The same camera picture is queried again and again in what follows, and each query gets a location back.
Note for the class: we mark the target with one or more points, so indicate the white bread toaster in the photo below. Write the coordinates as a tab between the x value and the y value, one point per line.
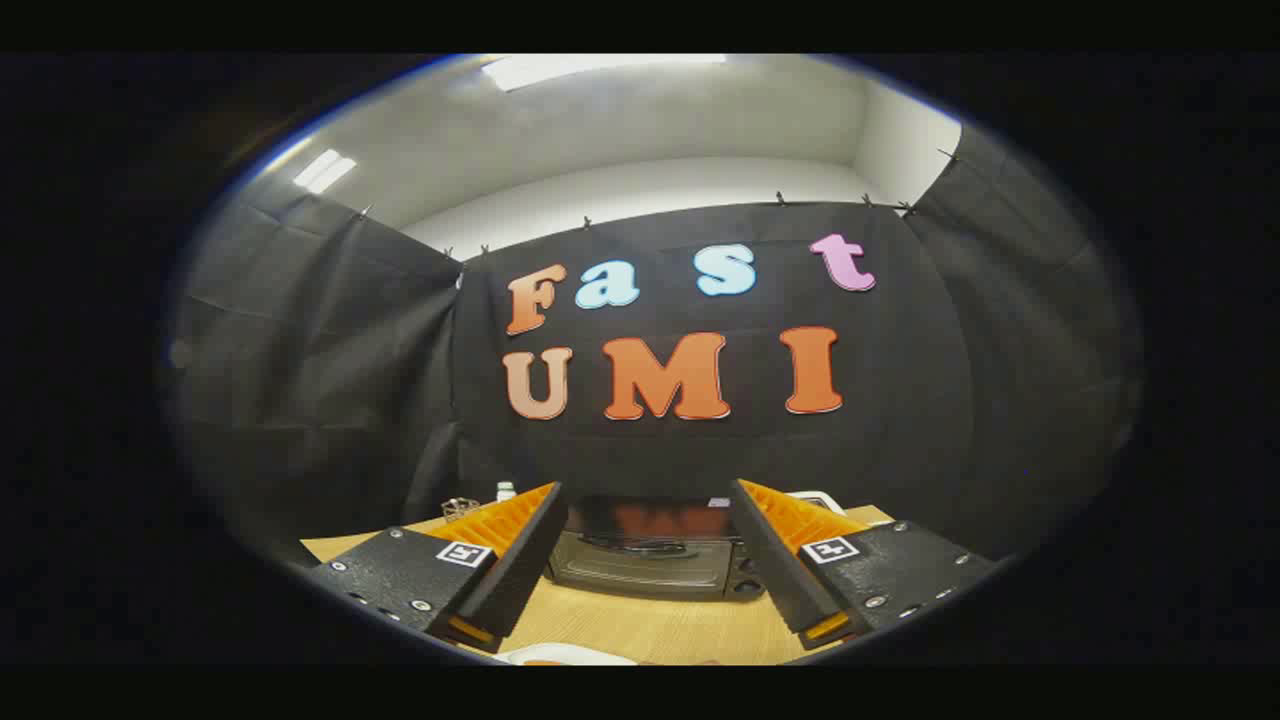
820	497

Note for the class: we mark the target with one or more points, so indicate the ceiling light panel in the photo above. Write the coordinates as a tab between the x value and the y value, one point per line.
324	171

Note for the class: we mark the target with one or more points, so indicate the black toaster oven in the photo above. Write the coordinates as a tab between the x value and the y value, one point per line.
640	568

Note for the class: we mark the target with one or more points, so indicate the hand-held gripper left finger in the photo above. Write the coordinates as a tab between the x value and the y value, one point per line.
520	580

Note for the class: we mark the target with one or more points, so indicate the white plate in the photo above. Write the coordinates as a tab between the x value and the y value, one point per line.
570	656

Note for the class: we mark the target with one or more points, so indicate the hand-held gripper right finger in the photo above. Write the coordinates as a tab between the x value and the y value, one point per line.
770	570

